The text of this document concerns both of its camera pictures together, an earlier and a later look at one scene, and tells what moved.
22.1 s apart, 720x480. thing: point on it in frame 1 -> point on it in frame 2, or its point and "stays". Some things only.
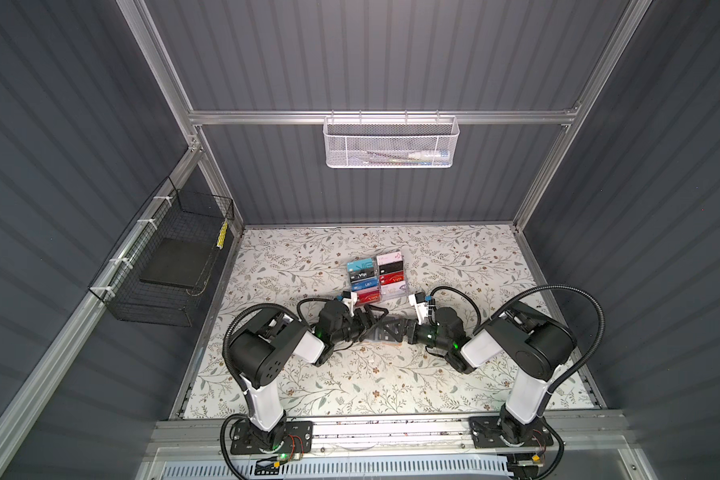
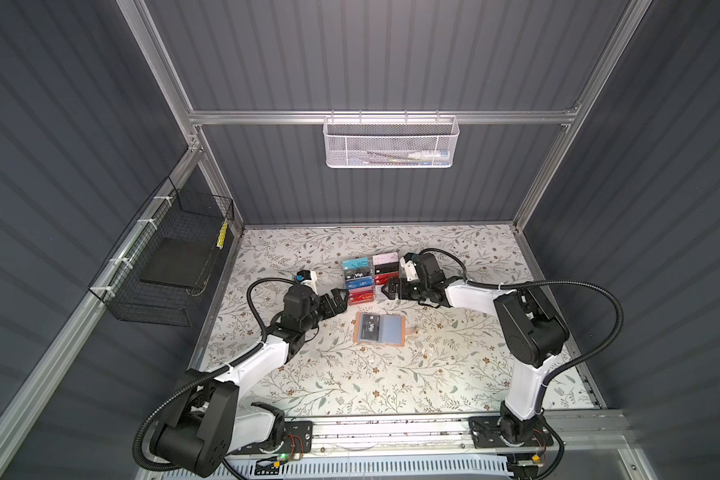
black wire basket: [157, 272] stays
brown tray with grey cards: [398, 326] stays
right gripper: [414, 326] -> [393, 289]
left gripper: [367, 319] -> [339, 304]
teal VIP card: [360, 264] stays
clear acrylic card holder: [376, 279] stays
